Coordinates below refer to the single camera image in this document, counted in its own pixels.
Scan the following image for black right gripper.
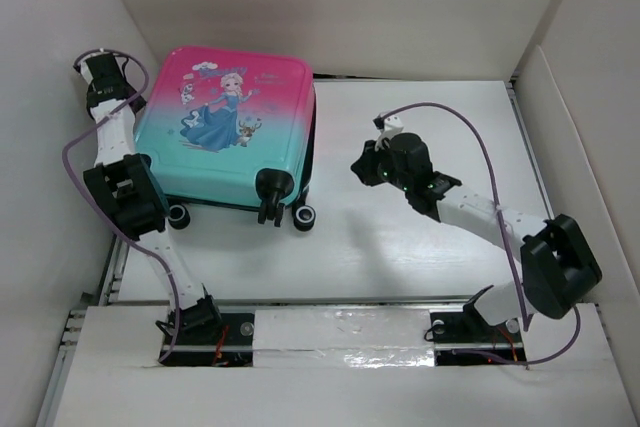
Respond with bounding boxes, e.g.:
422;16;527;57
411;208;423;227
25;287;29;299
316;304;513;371
351;137;411;192

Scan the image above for pink and teal suitcase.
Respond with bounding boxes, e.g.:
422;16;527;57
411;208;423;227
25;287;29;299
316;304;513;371
134;46;317;232

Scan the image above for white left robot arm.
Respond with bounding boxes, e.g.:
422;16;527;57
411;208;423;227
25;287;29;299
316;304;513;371
74;49;224;344

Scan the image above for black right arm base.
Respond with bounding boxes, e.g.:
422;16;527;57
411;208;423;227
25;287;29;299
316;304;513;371
424;311;527;367

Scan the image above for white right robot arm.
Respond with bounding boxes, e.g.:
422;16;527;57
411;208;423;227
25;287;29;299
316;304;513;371
351;133;602;340

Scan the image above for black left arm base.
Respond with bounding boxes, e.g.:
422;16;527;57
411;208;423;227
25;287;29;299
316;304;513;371
155;299;255;368

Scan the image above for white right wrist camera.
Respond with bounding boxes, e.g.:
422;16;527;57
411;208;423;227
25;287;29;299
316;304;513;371
373;114;404;151

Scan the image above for aluminium rail frame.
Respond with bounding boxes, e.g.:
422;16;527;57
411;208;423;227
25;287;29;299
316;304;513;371
46;80;608;426

